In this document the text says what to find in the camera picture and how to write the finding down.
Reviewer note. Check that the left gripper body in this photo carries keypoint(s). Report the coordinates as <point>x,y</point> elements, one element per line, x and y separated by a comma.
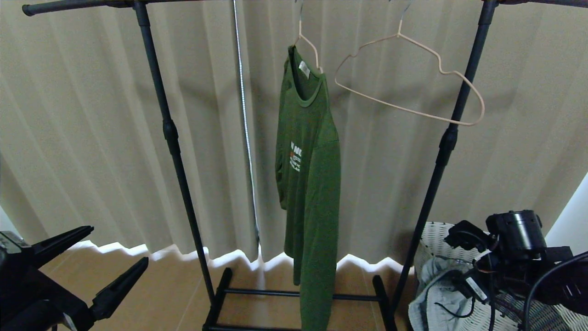
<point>27,299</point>

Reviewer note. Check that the pink clothes hanger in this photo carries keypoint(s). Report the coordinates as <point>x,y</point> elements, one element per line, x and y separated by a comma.
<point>398,36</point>
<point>314,50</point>

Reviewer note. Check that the pale grey shorts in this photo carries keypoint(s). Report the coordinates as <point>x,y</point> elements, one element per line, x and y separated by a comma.
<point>436,280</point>

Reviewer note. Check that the green printed t-shirt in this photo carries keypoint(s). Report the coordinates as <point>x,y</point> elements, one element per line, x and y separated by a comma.
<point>312,193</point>

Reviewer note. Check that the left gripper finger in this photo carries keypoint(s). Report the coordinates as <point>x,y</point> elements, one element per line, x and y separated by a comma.
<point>117,292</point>
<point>55,246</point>

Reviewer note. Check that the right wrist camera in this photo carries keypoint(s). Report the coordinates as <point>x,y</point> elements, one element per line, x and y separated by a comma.
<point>466,234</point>

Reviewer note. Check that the black clothes rack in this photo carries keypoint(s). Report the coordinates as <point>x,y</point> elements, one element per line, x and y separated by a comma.
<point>171,133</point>

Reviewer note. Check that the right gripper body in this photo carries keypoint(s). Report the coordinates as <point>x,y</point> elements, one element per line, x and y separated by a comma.
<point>491,282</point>

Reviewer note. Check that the white laundry basket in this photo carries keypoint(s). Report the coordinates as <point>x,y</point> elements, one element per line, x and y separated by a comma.
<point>432,239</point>

